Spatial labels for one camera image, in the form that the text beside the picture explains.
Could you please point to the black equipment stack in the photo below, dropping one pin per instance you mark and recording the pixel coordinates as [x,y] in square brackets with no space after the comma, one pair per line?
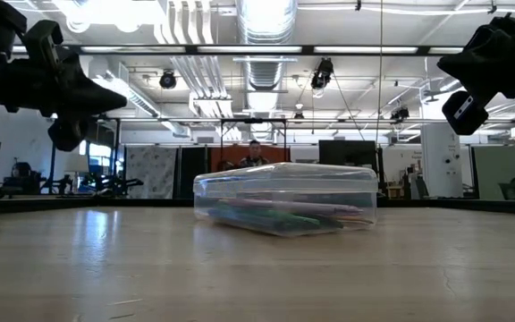
[20,174]

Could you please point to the black round spot lamp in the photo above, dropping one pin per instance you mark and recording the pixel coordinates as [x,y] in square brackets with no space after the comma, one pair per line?
[168,80]

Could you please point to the green pen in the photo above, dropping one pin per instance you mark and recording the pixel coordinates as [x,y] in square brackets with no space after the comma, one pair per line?
[275,219]

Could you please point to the green partition panel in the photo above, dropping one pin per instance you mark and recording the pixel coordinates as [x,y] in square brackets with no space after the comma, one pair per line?
[494,165]

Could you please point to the orange pencil red eraser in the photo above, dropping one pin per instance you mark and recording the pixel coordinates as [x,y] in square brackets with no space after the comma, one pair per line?
[358,220]

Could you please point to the black tube frame stand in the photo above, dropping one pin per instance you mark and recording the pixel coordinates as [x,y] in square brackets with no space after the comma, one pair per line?
[253,120]

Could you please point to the white column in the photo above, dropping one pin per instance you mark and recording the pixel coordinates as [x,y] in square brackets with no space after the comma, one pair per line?
[441,152]

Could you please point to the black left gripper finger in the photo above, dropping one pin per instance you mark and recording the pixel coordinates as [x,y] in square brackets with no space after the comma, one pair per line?
[96,96]

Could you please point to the silver round ventilation duct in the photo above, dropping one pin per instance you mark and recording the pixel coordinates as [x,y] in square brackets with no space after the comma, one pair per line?
[264,27]

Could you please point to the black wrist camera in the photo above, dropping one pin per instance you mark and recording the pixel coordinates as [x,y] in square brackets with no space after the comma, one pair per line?
[463,114]
[67,134]

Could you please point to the black partition panel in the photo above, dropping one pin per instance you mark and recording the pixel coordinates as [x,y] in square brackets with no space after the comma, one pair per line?
[192,172]

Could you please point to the black background robot arm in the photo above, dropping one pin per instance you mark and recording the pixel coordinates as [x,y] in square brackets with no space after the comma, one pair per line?
[114,183]

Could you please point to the black table edge rail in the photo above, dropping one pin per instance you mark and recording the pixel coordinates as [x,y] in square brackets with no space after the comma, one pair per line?
[61,205]

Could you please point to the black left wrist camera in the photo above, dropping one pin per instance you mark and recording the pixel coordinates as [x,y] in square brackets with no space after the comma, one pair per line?
[67,134]

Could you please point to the grey patterned partition panel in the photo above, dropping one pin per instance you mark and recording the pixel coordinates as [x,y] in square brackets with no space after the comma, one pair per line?
[150,170]

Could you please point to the black hanging camera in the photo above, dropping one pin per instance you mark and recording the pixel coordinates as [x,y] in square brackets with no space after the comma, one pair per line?
[399,114]
[322,73]

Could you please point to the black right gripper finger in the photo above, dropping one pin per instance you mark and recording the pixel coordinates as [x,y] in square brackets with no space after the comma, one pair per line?
[463,65]

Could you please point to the orange partition panel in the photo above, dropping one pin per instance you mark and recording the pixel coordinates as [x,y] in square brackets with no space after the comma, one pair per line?
[275,154]

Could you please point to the purple ballpoint pen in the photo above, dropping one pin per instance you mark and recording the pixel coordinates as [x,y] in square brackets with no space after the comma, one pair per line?
[293,206]

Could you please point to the clear plastic supply box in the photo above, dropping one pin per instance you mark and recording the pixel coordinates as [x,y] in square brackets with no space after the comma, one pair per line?
[284,179]

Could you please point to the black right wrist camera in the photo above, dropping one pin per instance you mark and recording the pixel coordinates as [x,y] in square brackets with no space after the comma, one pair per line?
[463,114]

